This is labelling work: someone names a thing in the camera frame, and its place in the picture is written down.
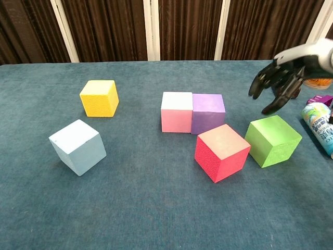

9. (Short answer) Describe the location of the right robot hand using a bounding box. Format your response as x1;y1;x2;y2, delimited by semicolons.
248;38;333;115

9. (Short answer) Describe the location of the green foam cube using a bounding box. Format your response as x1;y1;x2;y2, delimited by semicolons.
244;115;303;169

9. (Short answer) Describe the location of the purple foam cube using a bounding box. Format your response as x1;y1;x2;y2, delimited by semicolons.
191;93;226;135

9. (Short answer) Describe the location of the yellow foam cube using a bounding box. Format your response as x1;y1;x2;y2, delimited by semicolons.
79;80;120;118

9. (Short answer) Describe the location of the orange snack cup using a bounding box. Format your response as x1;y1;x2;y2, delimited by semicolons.
304;78;333;91

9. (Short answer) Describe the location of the small purple plastic block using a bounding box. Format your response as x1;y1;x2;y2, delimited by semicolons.
306;95;333;107

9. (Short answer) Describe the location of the blue drink can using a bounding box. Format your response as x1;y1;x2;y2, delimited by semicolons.
301;102;333;159

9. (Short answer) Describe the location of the red foam cube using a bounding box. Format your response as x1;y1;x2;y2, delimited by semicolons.
194;123;252;184

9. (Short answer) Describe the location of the pale pink foam cube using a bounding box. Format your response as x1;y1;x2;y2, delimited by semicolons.
161;91;194;133

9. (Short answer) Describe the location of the dark brown curtain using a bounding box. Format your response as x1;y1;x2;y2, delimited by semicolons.
0;0;333;66

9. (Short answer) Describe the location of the teal table mat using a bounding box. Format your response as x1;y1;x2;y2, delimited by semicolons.
0;59;333;250

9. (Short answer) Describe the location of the light blue foam cube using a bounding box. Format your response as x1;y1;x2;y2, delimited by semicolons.
48;119;107;177

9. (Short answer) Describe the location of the white frame post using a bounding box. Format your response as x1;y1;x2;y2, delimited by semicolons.
305;0;333;46
50;0;80;63
214;0;232;61
143;0;161;61

